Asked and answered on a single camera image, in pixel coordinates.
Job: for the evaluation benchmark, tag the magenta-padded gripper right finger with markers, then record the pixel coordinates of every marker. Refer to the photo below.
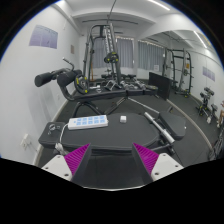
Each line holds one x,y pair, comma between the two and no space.
168,165

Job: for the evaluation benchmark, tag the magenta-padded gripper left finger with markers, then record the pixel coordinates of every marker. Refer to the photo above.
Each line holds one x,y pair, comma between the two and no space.
55,165

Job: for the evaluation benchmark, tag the white charger block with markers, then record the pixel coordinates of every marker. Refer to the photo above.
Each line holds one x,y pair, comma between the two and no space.
123,119

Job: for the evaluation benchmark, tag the metal spring collar clip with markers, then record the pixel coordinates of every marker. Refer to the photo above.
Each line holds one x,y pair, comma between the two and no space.
51,126

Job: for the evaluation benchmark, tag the black seat pad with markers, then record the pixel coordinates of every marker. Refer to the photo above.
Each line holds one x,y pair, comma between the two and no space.
173,125

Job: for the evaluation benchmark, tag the white power strip blue sockets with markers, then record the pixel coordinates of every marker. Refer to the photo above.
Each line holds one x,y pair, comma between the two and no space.
88,122

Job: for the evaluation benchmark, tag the black flat padded bench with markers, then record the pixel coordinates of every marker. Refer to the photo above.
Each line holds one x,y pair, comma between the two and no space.
110,136

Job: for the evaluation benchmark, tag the black exercise equipment stand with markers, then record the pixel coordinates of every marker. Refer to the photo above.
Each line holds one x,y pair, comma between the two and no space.
205,103

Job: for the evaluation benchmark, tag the black box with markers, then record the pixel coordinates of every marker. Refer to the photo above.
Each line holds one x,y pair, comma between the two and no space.
160,85

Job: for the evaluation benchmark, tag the black weight plate yellow marks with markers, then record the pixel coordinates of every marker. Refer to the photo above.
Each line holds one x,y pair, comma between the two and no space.
81,85

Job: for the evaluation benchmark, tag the group of chrome dumbbells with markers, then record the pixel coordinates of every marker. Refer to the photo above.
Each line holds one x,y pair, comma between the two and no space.
138,85

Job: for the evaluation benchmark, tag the black bench with roller pads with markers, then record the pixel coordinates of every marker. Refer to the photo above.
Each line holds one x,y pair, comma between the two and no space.
106,95

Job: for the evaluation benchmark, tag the black power rack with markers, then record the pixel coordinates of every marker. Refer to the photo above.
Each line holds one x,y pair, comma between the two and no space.
186,70

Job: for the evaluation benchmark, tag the grey window curtain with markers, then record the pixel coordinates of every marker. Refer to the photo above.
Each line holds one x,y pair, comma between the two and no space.
126,53
150,55

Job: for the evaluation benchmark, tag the short ceiling light strip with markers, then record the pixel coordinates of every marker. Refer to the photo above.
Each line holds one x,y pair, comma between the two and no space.
200,39

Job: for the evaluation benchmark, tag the long ceiling light strip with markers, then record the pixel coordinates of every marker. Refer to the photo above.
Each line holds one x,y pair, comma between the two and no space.
159,4

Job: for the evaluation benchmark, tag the white wall socket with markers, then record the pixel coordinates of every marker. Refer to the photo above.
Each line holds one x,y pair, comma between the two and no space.
26,141

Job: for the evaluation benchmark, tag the small purple wall poster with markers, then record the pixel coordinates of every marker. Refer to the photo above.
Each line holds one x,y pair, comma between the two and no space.
209,74

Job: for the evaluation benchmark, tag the small brown wall board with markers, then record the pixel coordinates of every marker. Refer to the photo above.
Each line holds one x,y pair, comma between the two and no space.
72,49

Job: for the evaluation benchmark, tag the pale purple wall poster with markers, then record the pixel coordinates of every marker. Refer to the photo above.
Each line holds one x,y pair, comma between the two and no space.
43,36

